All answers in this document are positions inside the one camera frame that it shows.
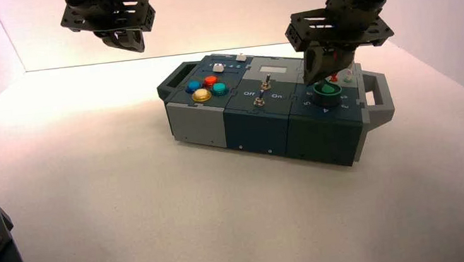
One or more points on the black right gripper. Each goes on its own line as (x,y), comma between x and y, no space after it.
(348,25)

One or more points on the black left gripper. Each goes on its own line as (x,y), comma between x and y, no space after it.
(121,11)

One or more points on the black knob green pointer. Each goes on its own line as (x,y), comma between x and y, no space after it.
(326,94)

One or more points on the grey rectangular display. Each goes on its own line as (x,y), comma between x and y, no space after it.
(273,69)

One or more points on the blue round push button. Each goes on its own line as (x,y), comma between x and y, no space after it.
(193,86)

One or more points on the white slider downward blue triangle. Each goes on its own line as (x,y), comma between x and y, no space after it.
(241,57)

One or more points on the yellow round push button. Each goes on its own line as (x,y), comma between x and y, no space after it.
(201,95)

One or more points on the teal and grey task box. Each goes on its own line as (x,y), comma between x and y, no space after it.
(257,128)

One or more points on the red round push button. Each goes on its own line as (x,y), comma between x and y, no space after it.
(210,80)

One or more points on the white slider upward blue triangle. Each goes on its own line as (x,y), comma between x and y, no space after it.
(218,67)

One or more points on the green round push button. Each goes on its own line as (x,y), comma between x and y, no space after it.
(220,89)

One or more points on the metal toggle switch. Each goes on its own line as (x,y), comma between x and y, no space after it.
(259,100)
(266,84)

